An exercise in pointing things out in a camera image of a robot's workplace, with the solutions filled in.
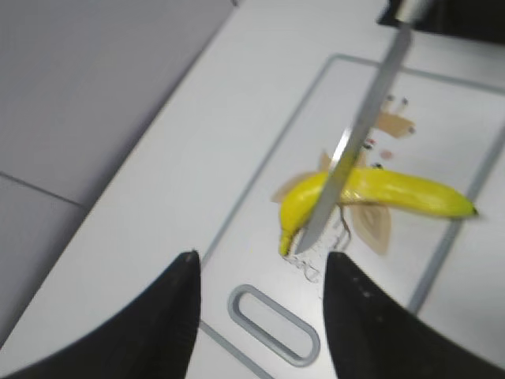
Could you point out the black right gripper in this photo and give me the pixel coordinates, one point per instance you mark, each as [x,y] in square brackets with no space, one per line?
[479,20]

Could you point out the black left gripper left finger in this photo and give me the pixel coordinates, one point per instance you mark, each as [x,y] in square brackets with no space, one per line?
[152,337]

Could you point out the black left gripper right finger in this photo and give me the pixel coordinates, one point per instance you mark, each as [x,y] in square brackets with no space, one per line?
[370,335]

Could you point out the knife with white handle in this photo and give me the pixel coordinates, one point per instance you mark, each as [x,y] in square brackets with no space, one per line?
[354,136]

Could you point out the yellow plastic banana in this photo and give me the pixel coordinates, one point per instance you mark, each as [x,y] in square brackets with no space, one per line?
[367,185]

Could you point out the white grey-rimmed cutting board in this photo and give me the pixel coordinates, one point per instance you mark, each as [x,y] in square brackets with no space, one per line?
[270,307]

